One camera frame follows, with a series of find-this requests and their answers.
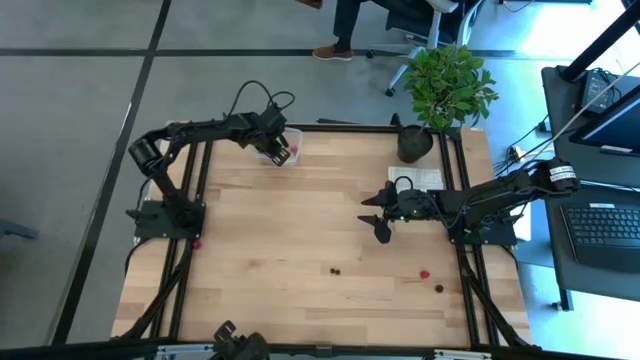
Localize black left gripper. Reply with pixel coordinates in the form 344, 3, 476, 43
247, 105, 293, 168

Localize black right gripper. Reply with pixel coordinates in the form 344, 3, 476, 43
357, 180, 441, 246

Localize clear plastic tupperware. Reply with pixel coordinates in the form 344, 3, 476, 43
251, 127, 304, 166

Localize white checked towel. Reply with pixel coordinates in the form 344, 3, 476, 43
387, 166, 445, 194

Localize black plant pot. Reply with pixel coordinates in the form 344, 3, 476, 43
396, 124, 435, 165

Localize green leafy plant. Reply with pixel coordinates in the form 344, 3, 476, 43
401, 43, 500, 132

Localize person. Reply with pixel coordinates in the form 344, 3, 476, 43
298, 0, 451, 62

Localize black office chair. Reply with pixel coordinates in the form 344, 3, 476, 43
366, 0, 484, 97

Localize black desk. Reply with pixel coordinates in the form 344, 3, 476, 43
541, 64, 640, 304

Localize black keyboard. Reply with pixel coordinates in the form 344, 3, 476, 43
562, 204, 640, 274

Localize black power adapter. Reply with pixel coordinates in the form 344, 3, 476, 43
581, 69, 614, 114

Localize black monitor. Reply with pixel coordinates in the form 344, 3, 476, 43
569, 84, 640, 159

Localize grey furniture leg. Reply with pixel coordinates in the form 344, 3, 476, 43
0, 218, 40, 241

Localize black support beam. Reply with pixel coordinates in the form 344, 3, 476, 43
558, 0, 640, 84

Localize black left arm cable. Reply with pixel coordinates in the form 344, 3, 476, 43
230, 79, 296, 119

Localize black aluminium table frame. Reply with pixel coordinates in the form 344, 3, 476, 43
110, 112, 542, 360

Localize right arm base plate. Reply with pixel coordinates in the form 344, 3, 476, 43
444, 214, 519, 247

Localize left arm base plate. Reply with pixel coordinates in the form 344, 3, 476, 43
125, 199, 206, 240

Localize black floor cables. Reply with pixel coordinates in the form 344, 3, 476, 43
492, 114, 556, 176

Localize black leader arm handle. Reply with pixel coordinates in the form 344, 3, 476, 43
209, 321, 274, 360

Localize thin pale hanging cord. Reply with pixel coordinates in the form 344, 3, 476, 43
549, 62, 640, 141

